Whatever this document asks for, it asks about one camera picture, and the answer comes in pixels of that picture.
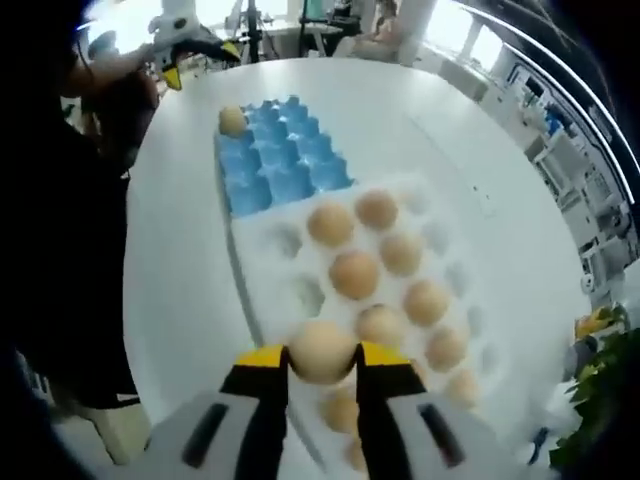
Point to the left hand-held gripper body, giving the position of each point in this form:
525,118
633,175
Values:
162,40

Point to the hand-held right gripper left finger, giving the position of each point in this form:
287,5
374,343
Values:
170,450

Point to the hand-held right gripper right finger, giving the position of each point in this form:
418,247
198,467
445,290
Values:
480,450

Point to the single brown egg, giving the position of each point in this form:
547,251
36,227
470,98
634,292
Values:
322,350
233,120

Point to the blue egg tray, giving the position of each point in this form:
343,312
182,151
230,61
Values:
280,175

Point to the group of brown eggs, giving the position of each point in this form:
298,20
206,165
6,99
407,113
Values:
354,274

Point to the white foam egg tray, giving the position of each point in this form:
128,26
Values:
250,235

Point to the person's left hand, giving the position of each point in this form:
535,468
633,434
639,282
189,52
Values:
142,56

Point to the black tripod stand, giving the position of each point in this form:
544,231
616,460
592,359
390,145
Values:
252,30

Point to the person's beige trousers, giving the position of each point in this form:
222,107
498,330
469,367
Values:
120,430

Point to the potted green plant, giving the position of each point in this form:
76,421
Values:
600,380

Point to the small yellow object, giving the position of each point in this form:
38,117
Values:
592,322

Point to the white table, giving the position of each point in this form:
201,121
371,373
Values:
175,250

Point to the small white gadget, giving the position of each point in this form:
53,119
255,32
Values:
587,283

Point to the person's black shirt torso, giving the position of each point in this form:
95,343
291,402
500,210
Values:
60,250

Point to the row of white workbenches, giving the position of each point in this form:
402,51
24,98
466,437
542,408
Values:
565,175

